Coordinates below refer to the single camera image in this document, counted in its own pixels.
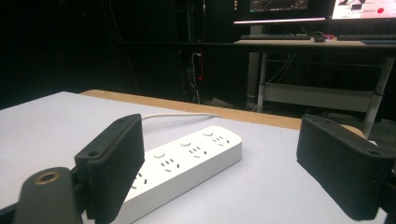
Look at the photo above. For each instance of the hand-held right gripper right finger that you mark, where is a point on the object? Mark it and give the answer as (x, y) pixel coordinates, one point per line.
(342, 161)

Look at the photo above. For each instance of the black computer mouse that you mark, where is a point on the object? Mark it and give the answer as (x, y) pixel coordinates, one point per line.
(318, 37)

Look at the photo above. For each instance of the black keyboard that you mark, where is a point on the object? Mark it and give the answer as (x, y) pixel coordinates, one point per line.
(365, 37)
(275, 37)

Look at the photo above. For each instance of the computer monitor with white screen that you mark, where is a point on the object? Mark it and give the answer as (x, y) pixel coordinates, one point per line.
(364, 9)

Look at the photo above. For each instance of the metal frame desk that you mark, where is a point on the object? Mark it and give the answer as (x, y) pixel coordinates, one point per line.
(311, 93)

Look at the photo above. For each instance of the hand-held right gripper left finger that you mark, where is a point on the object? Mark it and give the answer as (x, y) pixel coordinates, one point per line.
(112, 161)

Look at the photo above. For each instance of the white power strip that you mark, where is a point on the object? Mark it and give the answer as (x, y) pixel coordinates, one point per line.
(186, 165)

